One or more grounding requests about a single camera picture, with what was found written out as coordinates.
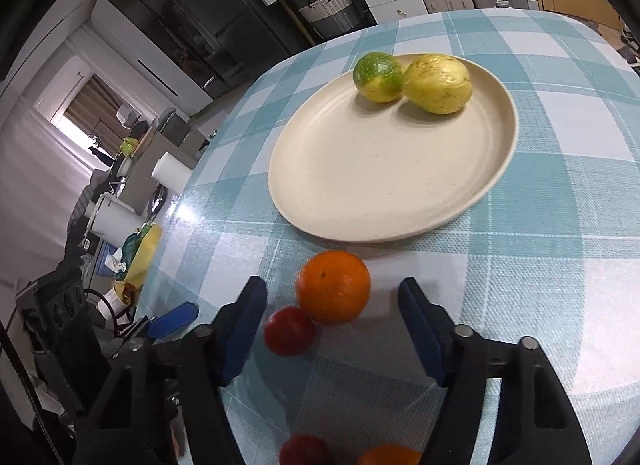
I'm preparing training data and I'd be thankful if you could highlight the black refrigerator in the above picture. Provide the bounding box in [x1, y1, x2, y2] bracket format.
[107, 0, 301, 101]

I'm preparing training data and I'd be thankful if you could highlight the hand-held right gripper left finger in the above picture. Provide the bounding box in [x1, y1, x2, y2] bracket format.
[72, 276, 268, 465]

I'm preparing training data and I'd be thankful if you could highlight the red tomato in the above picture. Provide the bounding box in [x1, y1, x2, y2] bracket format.
[263, 307, 318, 357]
[279, 435, 333, 465]

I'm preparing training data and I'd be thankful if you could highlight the teal checked tablecloth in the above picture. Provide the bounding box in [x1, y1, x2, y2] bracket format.
[135, 9, 640, 465]

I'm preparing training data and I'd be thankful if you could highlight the white kettle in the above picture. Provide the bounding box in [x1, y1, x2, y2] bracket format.
[85, 194, 146, 246]

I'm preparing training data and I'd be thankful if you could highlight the green and yellow citrus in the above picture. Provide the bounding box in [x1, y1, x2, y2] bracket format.
[353, 52, 404, 103]

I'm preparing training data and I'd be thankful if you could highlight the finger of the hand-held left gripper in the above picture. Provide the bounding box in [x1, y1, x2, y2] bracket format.
[114, 302, 200, 346]

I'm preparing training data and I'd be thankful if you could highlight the orange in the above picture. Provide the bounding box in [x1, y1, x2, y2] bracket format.
[357, 444, 423, 465]
[296, 251, 372, 326]

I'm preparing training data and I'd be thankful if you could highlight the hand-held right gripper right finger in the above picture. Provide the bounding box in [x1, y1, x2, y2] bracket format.
[398, 277, 593, 465]

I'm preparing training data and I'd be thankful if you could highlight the white paper towel roll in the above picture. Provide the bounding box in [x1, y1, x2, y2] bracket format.
[151, 152, 193, 193]

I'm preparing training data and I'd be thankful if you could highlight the yellow plastic bag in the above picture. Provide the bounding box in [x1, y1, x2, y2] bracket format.
[122, 224, 163, 291]

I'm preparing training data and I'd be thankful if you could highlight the brown curtain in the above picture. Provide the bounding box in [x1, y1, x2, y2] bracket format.
[62, 76, 123, 146]

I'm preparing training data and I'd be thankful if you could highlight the beige round plate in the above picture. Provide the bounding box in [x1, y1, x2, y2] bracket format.
[268, 52, 517, 244]

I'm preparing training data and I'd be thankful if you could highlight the wicker basket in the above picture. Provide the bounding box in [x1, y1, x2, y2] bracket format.
[299, 0, 363, 38]

